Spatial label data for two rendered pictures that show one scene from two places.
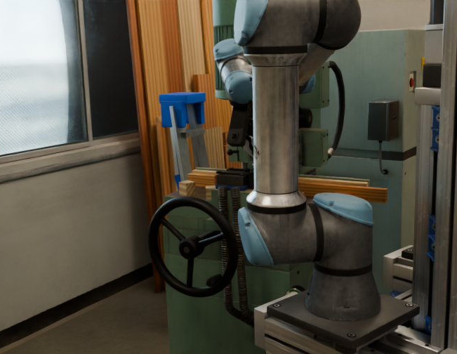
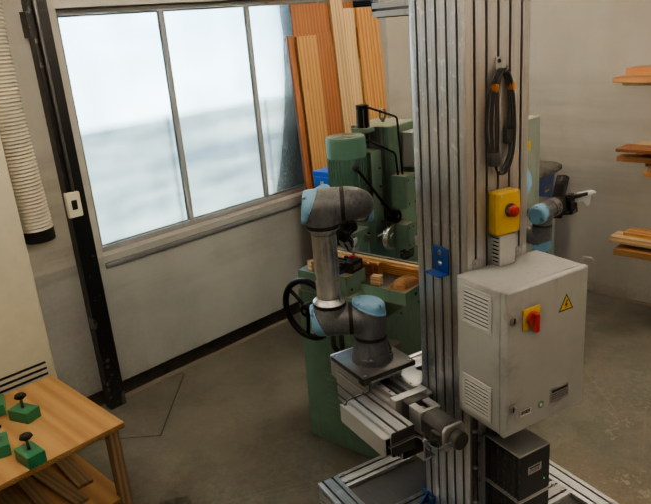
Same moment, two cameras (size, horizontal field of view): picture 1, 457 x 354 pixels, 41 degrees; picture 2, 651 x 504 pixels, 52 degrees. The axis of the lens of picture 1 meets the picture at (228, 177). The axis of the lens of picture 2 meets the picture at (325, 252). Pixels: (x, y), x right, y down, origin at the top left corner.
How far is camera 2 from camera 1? 131 cm
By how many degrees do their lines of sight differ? 14
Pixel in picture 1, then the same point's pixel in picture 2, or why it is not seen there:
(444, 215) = (423, 312)
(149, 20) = (312, 96)
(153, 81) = (316, 147)
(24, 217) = (217, 262)
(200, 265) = not seen: hidden behind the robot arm
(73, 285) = (256, 310)
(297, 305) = (347, 356)
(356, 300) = (373, 356)
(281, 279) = not seen: hidden behind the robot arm
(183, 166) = not seen: hidden behind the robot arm
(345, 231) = (365, 320)
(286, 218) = (331, 313)
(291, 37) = (326, 223)
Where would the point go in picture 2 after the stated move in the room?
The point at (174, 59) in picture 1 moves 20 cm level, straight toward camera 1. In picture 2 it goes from (336, 124) to (333, 128)
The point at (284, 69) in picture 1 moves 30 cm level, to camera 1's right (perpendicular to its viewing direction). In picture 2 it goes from (325, 237) to (415, 236)
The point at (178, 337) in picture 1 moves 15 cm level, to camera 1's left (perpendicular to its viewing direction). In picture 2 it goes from (310, 361) to (281, 360)
